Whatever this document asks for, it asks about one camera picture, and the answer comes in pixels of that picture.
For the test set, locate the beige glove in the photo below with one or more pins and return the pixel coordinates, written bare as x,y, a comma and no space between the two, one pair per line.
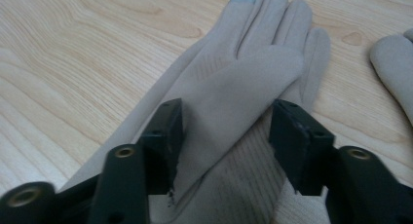
396,65
233,87

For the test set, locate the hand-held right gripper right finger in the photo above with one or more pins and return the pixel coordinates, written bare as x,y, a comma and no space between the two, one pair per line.
302,152

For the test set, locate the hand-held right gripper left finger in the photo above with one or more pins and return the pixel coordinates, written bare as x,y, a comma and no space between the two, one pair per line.
164,146

